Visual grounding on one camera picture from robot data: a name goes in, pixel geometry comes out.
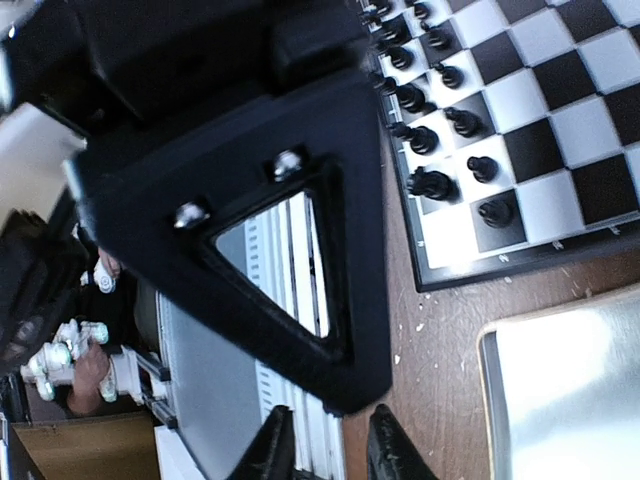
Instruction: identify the aluminium front rail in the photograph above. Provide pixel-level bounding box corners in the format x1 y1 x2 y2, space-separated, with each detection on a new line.
155 193 346 479

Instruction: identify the black chess king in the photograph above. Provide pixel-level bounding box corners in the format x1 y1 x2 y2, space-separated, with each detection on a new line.
378 44 415 71

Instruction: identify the black chess bishop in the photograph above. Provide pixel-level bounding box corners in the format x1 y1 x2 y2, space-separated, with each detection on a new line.
369 72 438 114
390 122 439 155

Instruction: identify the wooden rimmed metal tray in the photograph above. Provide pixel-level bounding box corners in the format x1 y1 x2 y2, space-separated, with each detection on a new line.
477 288 639 479

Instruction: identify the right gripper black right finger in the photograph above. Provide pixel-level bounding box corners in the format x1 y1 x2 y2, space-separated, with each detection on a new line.
367 404 437 480

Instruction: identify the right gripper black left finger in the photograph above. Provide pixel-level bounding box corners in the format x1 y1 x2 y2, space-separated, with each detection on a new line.
227 405 295 480

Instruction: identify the white teleoperation controller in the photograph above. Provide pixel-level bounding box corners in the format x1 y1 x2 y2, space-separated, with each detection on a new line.
20 318 110 402

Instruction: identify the black and white chessboard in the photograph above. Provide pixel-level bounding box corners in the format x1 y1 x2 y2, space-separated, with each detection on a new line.
357 1 639 292

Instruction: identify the black chess knight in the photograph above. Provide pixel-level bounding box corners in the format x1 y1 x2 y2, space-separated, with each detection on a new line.
367 0 394 17

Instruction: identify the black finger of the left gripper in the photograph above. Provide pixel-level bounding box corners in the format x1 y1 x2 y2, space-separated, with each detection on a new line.
64 68 392 415

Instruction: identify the black chess rook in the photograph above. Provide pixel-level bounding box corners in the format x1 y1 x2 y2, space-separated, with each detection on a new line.
406 167 456 201

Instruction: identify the black chess pawn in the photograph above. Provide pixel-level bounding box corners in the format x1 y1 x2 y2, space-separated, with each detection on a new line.
425 27 451 50
444 107 482 138
467 156 499 183
433 62 464 90
412 1 434 21
477 199 515 229

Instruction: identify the person hand behind table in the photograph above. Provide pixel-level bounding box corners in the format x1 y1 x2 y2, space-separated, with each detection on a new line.
67 343 110 416

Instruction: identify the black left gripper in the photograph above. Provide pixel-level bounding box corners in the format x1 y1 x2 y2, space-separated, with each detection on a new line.
1 1 366 133

